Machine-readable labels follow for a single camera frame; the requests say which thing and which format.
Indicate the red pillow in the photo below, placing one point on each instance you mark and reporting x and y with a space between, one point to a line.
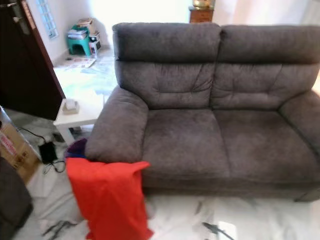
110 200

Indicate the dark grey fabric sofa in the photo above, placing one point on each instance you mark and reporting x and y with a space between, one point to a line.
12 200

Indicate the printed floor mat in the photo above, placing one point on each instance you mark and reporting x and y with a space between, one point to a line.
80 62

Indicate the grey fabric two-seat sofa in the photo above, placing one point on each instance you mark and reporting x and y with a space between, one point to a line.
190 145

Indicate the printed cardboard box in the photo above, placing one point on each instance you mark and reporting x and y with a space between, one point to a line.
20 150

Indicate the black power adapter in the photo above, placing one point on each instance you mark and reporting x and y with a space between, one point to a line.
48 152

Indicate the dark wooden door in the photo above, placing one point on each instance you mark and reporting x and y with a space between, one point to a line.
25 65

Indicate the beige tissue box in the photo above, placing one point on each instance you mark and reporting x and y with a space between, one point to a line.
70 106

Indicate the purple waste bin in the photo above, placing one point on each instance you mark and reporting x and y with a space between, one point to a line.
76 149

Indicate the white side table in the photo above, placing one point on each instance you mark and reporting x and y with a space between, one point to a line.
82 118

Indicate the green plastic stool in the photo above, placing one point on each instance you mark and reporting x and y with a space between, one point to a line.
77 46

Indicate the louvred glass window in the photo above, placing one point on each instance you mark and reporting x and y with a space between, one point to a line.
46 20

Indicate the stack of papers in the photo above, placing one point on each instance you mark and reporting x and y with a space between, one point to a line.
78 34

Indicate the wooden cabinet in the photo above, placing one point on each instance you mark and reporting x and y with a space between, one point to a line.
201 15

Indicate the gold vase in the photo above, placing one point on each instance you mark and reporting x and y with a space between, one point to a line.
202 3

